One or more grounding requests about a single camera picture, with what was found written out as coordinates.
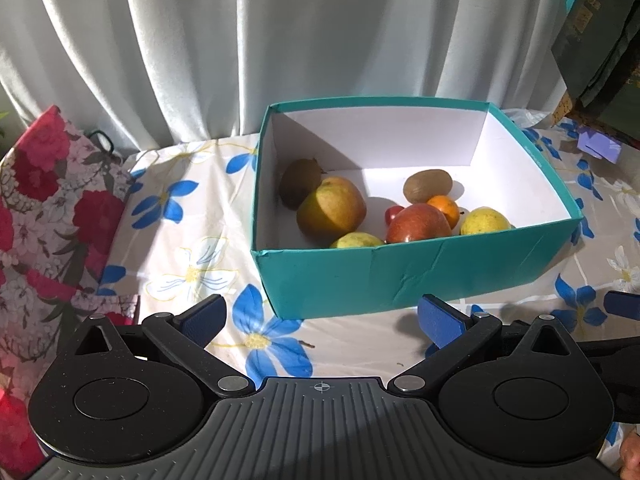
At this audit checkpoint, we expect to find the brown patterned bag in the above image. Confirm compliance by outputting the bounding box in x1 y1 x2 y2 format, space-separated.
552 89 640 137

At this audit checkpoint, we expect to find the orange mandarin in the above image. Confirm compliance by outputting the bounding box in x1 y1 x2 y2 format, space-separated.
426 195 461 231

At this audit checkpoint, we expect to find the teal cardboard box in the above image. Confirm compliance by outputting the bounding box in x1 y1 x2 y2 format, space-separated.
250 95 585 320

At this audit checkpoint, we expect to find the yellow-green lemon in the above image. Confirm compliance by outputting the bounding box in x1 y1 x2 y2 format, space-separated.
459 207 516 237

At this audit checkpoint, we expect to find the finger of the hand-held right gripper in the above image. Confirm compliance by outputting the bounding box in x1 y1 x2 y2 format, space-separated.
603 290 640 322

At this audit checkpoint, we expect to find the dark green plastic bag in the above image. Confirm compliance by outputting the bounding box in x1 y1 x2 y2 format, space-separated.
577 25 640 126

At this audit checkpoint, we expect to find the yellow-green apple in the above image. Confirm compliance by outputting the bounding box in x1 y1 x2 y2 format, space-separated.
296 176 367 241

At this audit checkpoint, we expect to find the red apple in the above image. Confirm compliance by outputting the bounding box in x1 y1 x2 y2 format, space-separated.
385 203 453 245

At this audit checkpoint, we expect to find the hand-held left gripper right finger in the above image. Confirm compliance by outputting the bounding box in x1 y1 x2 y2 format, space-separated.
387 294 581 398

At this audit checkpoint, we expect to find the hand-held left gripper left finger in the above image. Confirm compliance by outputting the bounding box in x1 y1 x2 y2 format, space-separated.
60 294 256 401

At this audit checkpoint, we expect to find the person's right hand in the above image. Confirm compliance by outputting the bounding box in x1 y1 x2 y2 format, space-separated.
620 430 640 480

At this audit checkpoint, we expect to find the brown kiwi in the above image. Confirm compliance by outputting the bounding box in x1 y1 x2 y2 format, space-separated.
403 169 454 205
279 158 323 210

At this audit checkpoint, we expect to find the white curtain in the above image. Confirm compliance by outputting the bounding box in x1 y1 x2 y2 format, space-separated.
0 0 571 161

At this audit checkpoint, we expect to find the dark green paper bag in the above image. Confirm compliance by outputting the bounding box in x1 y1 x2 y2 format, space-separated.
550 0 640 111

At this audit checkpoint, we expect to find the blue floral tablecloth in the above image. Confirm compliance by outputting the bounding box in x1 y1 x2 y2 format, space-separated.
95 110 640 466

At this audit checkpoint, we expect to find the clear plastic wrap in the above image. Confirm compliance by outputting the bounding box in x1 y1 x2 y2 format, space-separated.
502 107 552 132

